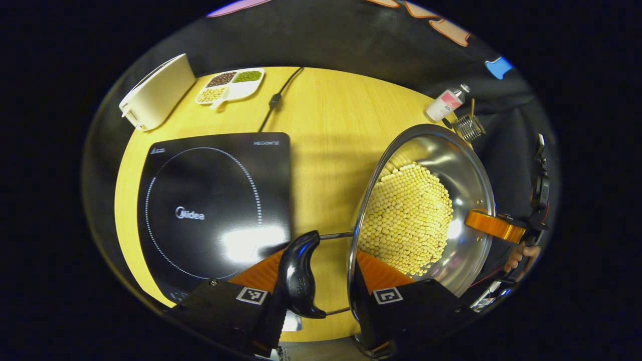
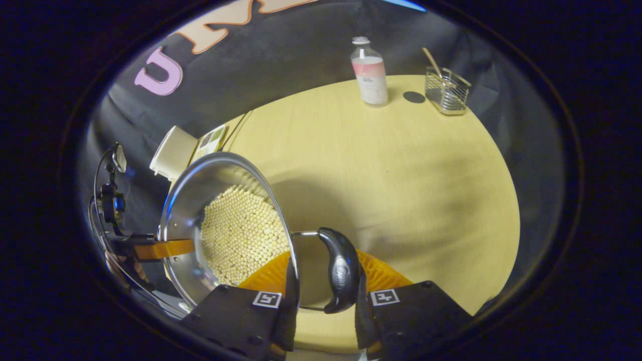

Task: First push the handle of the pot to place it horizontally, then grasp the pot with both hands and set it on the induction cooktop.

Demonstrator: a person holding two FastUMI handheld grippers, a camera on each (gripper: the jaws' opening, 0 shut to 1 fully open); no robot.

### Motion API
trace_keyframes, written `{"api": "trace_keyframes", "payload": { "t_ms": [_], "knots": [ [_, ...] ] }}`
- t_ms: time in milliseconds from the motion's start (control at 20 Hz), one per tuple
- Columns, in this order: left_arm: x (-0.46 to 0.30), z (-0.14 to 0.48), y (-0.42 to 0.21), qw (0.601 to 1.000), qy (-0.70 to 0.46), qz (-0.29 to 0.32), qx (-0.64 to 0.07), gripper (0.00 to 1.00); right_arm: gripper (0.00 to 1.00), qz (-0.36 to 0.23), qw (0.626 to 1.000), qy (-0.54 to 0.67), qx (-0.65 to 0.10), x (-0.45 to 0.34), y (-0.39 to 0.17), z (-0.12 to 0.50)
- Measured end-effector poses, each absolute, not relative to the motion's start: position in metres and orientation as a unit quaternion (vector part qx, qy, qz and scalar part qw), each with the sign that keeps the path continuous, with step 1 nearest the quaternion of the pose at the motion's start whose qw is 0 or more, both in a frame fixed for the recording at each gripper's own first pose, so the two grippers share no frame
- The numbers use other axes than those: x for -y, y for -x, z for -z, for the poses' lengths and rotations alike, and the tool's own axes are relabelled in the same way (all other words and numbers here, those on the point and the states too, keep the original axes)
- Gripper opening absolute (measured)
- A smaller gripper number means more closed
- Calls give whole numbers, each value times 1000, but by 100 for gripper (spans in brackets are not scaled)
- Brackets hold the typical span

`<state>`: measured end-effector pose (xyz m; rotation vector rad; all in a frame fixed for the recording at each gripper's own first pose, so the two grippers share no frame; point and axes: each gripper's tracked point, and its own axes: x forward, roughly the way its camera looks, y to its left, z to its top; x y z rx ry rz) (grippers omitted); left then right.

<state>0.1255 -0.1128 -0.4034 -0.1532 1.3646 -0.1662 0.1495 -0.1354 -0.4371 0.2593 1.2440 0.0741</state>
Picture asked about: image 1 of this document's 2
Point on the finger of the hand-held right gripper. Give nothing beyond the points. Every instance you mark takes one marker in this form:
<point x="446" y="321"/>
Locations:
<point x="494" y="225"/>

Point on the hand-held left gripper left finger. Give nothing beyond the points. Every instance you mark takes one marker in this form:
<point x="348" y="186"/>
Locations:
<point x="215" y="311"/>

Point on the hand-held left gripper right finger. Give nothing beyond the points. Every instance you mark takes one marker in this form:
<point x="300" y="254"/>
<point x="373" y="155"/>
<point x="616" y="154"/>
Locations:
<point x="421" y="313"/>

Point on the stainless steel pot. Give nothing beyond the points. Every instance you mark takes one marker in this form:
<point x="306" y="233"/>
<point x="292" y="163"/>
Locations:
<point x="466" y="175"/>

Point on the black induction cooktop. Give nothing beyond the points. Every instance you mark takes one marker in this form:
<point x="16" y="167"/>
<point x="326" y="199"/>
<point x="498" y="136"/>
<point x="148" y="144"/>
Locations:
<point x="210" y="175"/>

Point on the pile of yellow soybeans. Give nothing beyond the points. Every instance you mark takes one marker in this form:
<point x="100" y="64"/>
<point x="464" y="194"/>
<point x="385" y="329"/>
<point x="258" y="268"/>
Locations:
<point x="406" y="215"/>

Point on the glass cup with stick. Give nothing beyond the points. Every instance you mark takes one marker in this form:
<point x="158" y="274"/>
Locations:
<point x="470" y="128"/>

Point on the clear bottle with pink label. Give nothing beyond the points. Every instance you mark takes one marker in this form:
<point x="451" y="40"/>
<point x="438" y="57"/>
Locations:
<point x="444" y="104"/>

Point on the white toaster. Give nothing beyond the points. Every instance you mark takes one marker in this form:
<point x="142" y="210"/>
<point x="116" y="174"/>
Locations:
<point x="160" y="93"/>

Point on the white divided bean dish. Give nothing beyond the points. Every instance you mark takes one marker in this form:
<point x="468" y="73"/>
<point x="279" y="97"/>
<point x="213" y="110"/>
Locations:
<point x="235" y="85"/>

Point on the black backdrop cloth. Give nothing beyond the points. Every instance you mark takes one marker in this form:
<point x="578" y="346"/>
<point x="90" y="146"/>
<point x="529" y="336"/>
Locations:
<point x="351" y="35"/>

